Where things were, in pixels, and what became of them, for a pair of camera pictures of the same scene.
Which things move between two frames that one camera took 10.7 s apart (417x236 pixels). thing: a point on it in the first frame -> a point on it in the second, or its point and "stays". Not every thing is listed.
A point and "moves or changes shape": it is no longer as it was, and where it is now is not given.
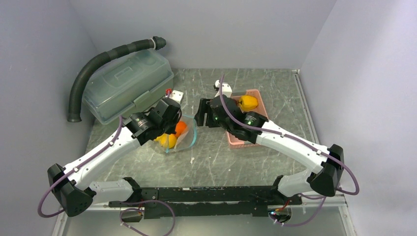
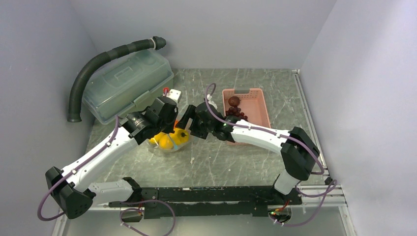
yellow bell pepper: [248, 103] -> [180, 136]
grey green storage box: [123, 86] stays
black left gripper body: [169, 127] stays
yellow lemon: [166, 140] stays
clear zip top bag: [185, 136] moves or changes shape
